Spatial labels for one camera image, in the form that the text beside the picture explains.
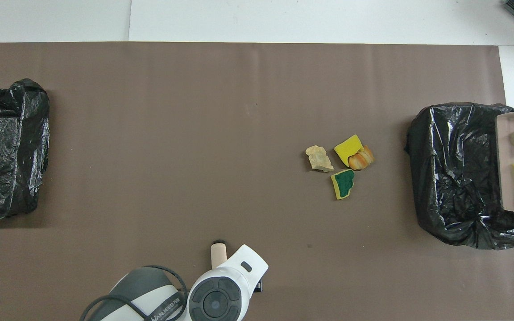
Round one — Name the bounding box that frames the pink handled hand brush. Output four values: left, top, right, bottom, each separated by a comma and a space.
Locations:
211, 241, 227, 270

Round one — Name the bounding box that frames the thick green yellow sponge scrap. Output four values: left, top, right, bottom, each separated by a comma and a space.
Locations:
330, 169, 356, 200

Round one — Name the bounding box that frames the pale yellow foam piece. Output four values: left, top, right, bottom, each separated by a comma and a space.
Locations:
305, 145, 335, 173

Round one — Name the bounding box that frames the orange crusty bread piece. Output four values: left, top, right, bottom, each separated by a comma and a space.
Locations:
348, 145, 375, 171

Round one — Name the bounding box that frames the yellow sponge block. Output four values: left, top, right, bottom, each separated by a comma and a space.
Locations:
334, 134, 365, 168

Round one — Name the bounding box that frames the black bag lined bin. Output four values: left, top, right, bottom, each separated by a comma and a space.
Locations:
0, 78, 50, 219
405, 103, 514, 250

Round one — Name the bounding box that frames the brown paper table mat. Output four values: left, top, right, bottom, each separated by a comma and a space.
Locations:
0, 42, 514, 321

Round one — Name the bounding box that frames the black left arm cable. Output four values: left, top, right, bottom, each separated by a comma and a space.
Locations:
80, 265, 189, 321

